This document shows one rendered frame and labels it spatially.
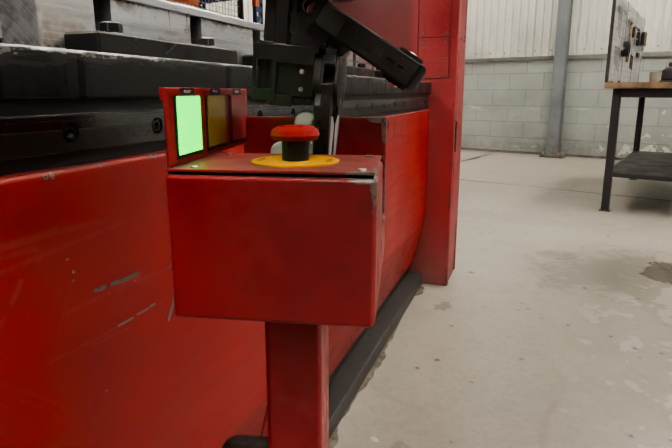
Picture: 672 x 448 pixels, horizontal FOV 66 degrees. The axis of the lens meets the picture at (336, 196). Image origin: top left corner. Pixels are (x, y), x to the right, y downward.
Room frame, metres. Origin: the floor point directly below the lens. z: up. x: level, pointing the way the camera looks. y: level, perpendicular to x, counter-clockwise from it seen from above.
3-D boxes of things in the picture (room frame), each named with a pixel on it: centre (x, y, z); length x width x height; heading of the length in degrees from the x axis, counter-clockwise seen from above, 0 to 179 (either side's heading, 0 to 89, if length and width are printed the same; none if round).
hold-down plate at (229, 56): (0.76, 0.24, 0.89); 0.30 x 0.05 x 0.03; 159
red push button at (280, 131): (0.42, 0.03, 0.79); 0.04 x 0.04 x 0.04
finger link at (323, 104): (0.50, 0.01, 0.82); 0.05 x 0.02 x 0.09; 173
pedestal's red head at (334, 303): (0.47, 0.04, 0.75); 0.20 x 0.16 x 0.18; 173
